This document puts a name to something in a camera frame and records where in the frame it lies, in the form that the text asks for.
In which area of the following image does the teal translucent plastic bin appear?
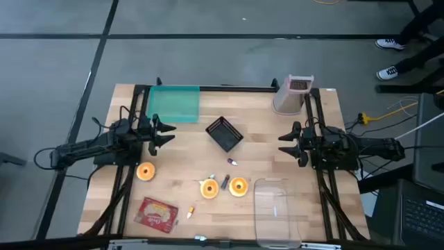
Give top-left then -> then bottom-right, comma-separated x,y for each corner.
147,85 -> 201,124

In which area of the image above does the person's leg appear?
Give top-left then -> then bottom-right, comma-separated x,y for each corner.
393,36 -> 444,74
397,0 -> 444,46

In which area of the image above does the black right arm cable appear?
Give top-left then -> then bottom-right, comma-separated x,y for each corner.
305,116 -> 327,130

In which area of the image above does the yellow extension cable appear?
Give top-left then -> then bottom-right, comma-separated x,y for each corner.
359,89 -> 444,126

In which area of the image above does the clear plastic bin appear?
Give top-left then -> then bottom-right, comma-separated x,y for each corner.
253,177 -> 302,249

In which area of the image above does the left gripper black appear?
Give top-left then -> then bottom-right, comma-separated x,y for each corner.
137,113 -> 177,157

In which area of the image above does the red snack packet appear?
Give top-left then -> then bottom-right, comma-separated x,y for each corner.
133,197 -> 180,234

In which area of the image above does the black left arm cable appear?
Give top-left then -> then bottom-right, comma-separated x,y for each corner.
119,105 -> 140,122

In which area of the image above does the white cable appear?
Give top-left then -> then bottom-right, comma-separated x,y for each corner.
394,112 -> 444,141

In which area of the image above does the pink and steel box grater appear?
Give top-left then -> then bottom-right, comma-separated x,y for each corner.
271,74 -> 315,116

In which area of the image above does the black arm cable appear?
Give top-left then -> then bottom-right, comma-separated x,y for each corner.
119,105 -> 140,122
305,116 -> 327,130

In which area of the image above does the black floor stand foot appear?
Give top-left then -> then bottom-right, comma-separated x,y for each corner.
375,84 -> 444,94

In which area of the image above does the black laptop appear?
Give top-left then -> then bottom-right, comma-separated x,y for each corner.
393,178 -> 444,249

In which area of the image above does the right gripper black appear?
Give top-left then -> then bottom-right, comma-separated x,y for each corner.
277,121 -> 315,168

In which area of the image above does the black slotted plastic basket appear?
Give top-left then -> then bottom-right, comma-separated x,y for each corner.
205,116 -> 244,153

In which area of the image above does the grey chair leg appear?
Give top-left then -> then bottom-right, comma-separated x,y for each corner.
0,151 -> 27,167

